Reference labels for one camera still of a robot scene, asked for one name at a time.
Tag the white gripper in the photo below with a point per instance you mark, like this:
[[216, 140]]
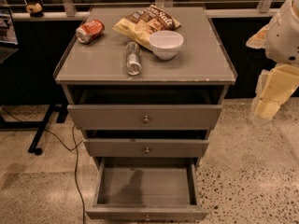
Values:
[[284, 39]]

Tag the silver redbull can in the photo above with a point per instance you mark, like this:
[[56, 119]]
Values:
[[133, 59]]

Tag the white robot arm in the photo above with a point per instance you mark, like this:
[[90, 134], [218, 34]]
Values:
[[280, 40]]

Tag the grey drawer cabinet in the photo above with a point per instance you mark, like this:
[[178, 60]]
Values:
[[201, 60]]

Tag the grey open bottom drawer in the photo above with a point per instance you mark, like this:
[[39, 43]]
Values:
[[146, 189]]

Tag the red soda can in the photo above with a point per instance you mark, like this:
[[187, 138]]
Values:
[[89, 31]]

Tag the grey middle drawer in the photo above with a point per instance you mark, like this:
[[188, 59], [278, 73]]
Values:
[[153, 148]]

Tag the grey top drawer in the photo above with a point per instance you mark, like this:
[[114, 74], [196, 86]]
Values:
[[145, 117]]

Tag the white bowl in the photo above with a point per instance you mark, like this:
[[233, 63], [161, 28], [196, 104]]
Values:
[[165, 44]]

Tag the yellow brown chip bag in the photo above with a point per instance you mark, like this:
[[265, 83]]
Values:
[[144, 22]]

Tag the black desk leg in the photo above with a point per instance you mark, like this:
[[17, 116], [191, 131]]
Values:
[[38, 126]]

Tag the metal window railing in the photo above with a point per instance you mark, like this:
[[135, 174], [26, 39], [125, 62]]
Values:
[[68, 3]]

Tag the small tan object on ledge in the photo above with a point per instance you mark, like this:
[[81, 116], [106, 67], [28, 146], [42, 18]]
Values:
[[34, 9]]

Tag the laptop on left desk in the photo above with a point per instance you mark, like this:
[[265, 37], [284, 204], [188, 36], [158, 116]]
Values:
[[9, 43]]

